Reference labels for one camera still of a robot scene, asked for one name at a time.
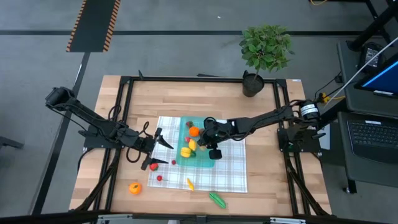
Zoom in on teal translucent plastic container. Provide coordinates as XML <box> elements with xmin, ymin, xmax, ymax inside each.
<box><xmin>175</xmin><ymin>116</ymin><xmax>218</xmax><ymax>169</ymax></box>

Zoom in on yellow power plug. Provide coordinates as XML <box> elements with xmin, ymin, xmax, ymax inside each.
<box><xmin>320</xmin><ymin>92</ymin><xmax>346</xmax><ymax>104</ymax></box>

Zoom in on yellow toy bell pepper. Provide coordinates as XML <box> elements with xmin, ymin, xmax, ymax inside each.
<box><xmin>180</xmin><ymin>146</ymin><xmax>197</xmax><ymax>159</ymax></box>

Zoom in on black stand legs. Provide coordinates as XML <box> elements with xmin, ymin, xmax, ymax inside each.
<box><xmin>346</xmin><ymin>0</ymin><xmax>398</xmax><ymax>52</ymax></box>

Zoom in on grey furniture leg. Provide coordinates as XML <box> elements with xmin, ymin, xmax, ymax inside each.
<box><xmin>0</xmin><ymin>136</ymin><xmax>25</xmax><ymax>150</ymax></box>

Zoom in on hazard-striped black floor mat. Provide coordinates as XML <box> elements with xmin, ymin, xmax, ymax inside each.
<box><xmin>65</xmin><ymin>0</ymin><xmax>121</xmax><ymax>53</ymax></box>

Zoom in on white slanted pole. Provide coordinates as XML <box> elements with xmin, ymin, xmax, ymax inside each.
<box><xmin>329</xmin><ymin>36</ymin><xmax>398</xmax><ymax>103</ymax></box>

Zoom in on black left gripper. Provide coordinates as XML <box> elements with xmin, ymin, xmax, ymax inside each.
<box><xmin>134</xmin><ymin>127</ymin><xmax>174</xmax><ymax>165</ymax></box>

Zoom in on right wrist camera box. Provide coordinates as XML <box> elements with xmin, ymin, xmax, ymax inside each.
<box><xmin>208</xmin><ymin>148</ymin><xmax>223</xmax><ymax>161</ymax></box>

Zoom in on orange toy tangerine with leaf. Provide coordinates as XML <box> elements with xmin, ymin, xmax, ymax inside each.
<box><xmin>129</xmin><ymin>182</ymin><xmax>142</xmax><ymax>196</ymax></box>

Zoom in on black power adapter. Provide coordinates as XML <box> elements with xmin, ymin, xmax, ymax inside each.
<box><xmin>357</xmin><ymin>42</ymin><xmax>386</xmax><ymax>74</ymax></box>

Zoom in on potted green plant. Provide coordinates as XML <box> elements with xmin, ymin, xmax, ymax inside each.
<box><xmin>238</xmin><ymin>24</ymin><xmax>296</xmax><ymax>98</ymax></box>

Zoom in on white plaid cloth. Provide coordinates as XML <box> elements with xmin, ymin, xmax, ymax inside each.
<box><xmin>147</xmin><ymin>116</ymin><xmax>249</xmax><ymax>194</ymax></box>

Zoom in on black laptop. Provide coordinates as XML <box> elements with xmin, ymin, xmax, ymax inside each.
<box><xmin>338</xmin><ymin>111</ymin><xmax>398</xmax><ymax>166</ymax></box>

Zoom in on monitor with blue screen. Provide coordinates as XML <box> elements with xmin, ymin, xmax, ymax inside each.
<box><xmin>354</xmin><ymin>52</ymin><xmax>398</xmax><ymax>100</ymax></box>

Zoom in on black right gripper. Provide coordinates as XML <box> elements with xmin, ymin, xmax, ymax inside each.
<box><xmin>197</xmin><ymin>117</ymin><xmax>233</xmax><ymax>149</ymax></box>

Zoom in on silver camera mount bar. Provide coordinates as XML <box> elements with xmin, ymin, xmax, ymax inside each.
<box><xmin>97</xmin><ymin>213</ymin><xmax>307</xmax><ymax>224</ymax></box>

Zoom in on green toy cucumber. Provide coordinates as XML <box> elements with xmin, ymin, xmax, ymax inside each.
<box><xmin>208</xmin><ymin>192</ymin><xmax>228</xmax><ymax>210</ymax></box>

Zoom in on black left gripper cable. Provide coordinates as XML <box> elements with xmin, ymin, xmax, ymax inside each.
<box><xmin>108</xmin><ymin>105</ymin><xmax>150</xmax><ymax>164</ymax></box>

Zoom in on black aluminium table frame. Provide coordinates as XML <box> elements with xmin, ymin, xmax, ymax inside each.
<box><xmin>70</xmin><ymin>70</ymin><xmax>332</xmax><ymax>224</ymax></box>

